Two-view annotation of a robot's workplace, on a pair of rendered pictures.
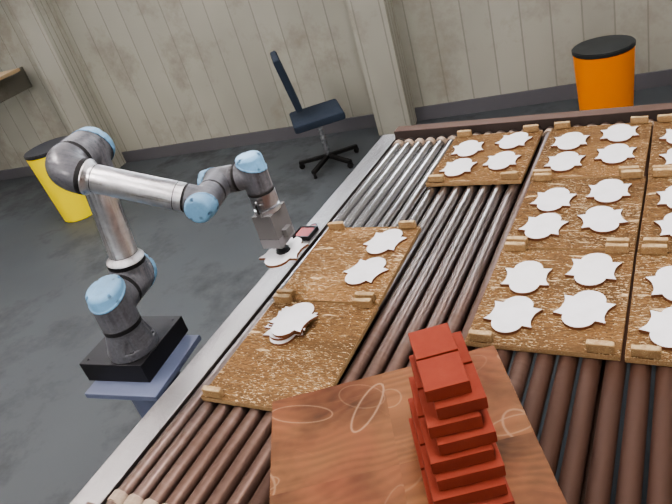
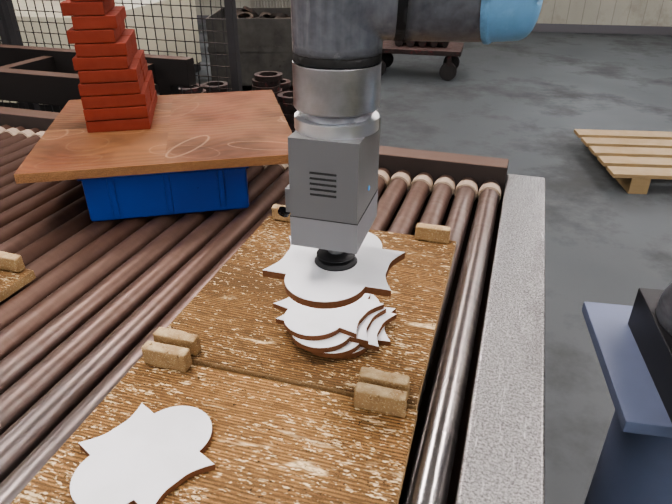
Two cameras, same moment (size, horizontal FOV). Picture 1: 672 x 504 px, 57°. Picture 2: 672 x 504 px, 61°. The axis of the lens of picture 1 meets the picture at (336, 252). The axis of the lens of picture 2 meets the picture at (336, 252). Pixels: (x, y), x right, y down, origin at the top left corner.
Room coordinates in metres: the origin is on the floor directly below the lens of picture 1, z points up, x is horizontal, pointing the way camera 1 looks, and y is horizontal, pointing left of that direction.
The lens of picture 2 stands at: (2.05, 0.00, 1.40)
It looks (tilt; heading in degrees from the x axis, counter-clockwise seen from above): 30 degrees down; 163
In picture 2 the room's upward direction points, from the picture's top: straight up
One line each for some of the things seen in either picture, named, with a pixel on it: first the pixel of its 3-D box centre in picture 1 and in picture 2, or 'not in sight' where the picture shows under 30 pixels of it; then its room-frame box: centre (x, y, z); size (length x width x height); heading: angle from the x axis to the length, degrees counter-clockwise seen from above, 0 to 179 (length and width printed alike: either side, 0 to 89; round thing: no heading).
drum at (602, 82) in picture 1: (605, 90); not in sight; (3.84, -2.05, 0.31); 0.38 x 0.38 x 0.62
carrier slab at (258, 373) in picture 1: (293, 351); (324, 291); (1.35, 0.19, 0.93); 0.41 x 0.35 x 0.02; 146
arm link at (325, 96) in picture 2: (263, 199); (337, 87); (1.57, 0.15, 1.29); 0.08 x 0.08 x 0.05
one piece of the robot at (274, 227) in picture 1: (275, 223); (325, 171); (1.56, 0.14, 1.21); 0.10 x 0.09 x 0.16; 57
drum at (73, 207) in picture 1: (66, 180); not in sight; (5.57, 2.14, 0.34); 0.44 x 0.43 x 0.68; 154
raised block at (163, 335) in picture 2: (362, 302); (176, 341); (1.44, -0.03, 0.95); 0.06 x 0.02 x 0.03; 56
